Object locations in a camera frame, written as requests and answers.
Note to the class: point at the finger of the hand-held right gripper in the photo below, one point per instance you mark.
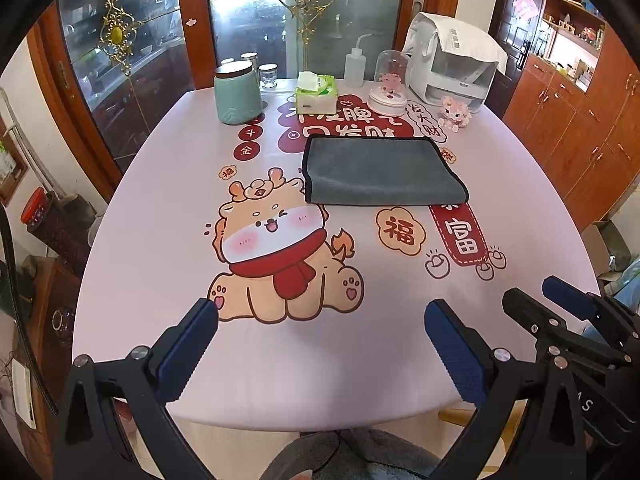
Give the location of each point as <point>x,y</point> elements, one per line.
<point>530,310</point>
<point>567,294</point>

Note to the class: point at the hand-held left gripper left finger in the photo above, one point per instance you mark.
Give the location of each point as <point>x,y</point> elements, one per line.
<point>186,351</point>

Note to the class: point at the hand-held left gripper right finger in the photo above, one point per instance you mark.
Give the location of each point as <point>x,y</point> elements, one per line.
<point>457,355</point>

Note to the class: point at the grey towel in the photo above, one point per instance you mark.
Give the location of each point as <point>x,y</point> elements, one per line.
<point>382,170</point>

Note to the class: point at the cardboard box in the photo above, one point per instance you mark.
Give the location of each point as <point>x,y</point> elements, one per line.
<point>607,250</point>

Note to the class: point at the wooden stool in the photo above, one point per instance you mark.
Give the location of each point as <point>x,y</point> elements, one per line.
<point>480,422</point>

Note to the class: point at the grey fuzzy clothing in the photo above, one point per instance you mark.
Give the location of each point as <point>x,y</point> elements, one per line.
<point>345,455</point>

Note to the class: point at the wooden cabinet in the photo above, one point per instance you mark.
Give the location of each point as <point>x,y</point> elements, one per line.
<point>580,110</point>

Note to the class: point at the pink dragon toy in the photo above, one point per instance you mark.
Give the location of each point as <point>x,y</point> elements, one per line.
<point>455,112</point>

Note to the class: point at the white countertop appliance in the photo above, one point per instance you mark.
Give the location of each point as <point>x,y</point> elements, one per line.
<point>450,72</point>

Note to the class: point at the teal ceramic jar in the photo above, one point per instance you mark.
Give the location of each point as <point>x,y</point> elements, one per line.
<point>238,92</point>

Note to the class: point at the glass dome with pink figurine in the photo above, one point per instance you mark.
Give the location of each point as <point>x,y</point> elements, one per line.
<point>389,85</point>

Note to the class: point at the dark wooden door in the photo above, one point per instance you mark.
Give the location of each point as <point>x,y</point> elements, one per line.
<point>512,30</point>

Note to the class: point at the white cloth cover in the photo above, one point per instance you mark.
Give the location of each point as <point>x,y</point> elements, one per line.
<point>462,35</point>

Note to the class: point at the green tissue pack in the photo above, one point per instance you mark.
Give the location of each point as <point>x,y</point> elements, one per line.
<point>315,95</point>

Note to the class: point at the glass jar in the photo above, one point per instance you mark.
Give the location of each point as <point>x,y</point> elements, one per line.
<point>268,76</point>
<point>248,62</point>

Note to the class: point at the white squeeze bottle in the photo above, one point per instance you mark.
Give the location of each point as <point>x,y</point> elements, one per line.
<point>354,65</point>

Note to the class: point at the glass sliding door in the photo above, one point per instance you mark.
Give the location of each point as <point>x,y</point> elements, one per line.
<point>240,25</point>

